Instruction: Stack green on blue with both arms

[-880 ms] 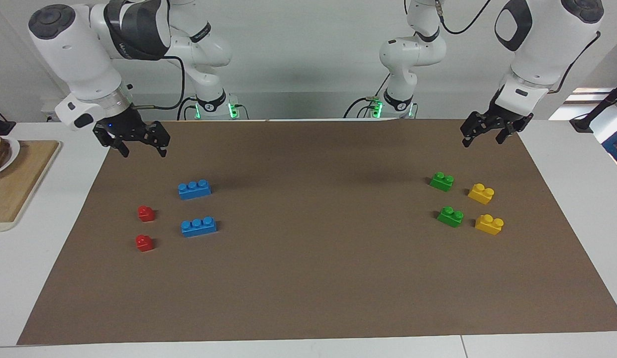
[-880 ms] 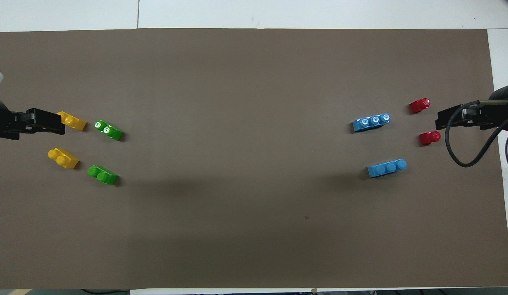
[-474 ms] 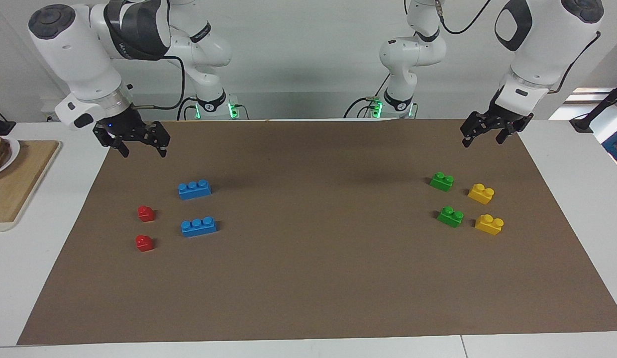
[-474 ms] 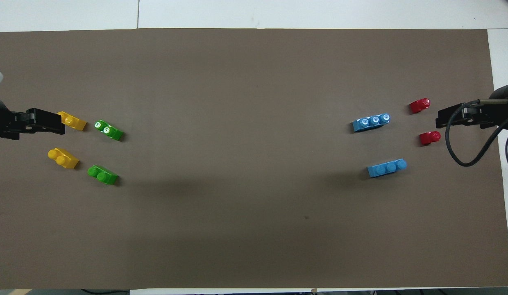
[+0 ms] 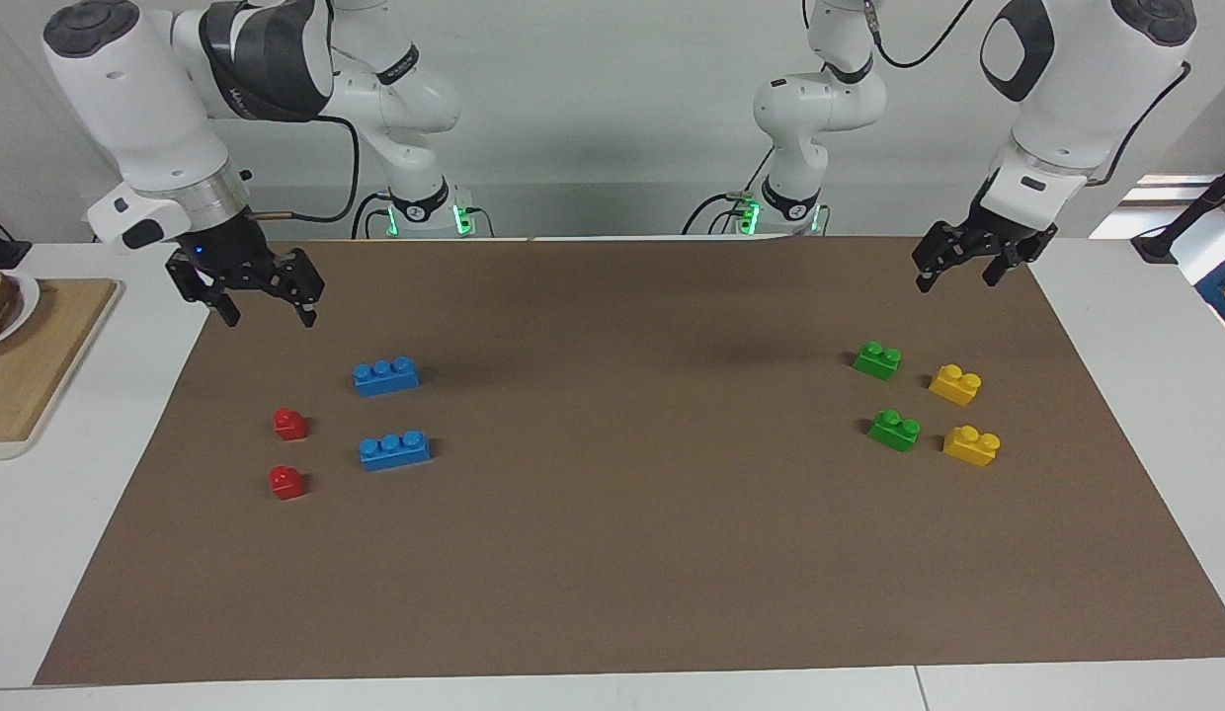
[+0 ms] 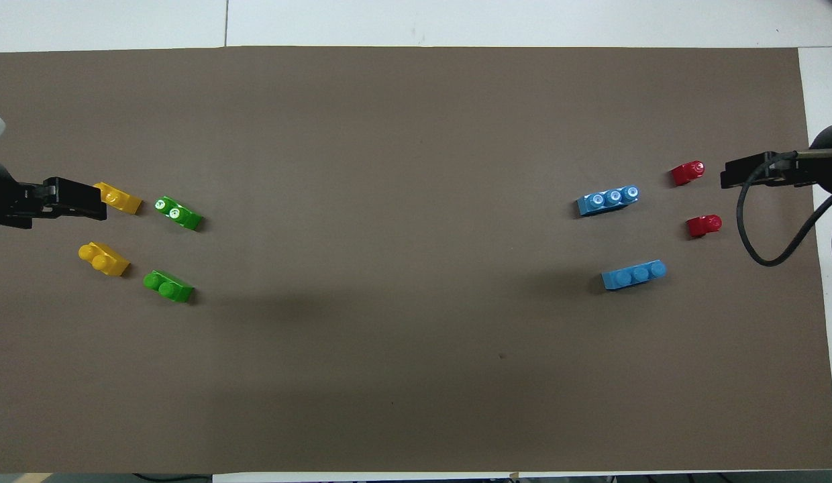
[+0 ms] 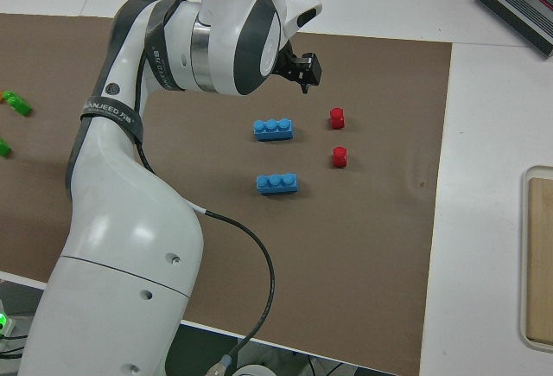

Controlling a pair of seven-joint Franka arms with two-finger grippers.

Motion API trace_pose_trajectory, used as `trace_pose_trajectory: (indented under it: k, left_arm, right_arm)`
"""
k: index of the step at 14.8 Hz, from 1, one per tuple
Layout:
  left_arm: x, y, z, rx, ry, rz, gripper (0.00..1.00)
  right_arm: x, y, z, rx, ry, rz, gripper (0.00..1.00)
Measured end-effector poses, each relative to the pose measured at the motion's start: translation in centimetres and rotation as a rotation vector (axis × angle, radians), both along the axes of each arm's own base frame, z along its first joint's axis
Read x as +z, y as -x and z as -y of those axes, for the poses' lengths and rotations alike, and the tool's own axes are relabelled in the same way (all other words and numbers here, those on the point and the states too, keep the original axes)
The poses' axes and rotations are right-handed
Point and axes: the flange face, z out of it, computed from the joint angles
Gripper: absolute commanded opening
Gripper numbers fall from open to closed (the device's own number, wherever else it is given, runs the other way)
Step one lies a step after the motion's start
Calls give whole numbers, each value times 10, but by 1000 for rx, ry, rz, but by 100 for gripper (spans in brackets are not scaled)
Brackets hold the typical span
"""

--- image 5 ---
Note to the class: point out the green two-stud toy brick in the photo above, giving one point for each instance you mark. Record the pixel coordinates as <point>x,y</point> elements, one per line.
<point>895,433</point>
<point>877,361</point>

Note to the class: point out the white plate with food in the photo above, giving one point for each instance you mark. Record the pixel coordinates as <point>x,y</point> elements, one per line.
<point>2,306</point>

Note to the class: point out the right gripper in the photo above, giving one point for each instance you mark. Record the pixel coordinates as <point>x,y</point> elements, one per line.
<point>224,249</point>

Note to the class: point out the yellow two-stud toy brick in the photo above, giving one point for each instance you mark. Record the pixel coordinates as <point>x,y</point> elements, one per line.
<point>955,386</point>
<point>971,447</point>

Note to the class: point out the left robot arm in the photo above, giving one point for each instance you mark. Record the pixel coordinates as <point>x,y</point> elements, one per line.
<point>1077,89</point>

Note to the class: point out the wooden cutting board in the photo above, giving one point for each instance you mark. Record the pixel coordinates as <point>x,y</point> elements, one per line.
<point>40,375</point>

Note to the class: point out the blue three-stud toy brick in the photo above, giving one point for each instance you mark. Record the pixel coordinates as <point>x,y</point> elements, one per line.
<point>385,378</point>
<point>395,452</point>

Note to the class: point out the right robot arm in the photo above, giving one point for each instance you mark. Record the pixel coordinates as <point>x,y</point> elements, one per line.
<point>138,94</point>

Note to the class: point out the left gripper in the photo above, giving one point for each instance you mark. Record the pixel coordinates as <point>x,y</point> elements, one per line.
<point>992,222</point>

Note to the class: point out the red one-stud toy brick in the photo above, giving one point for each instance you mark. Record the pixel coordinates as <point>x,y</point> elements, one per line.
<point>290,426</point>
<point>286,484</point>

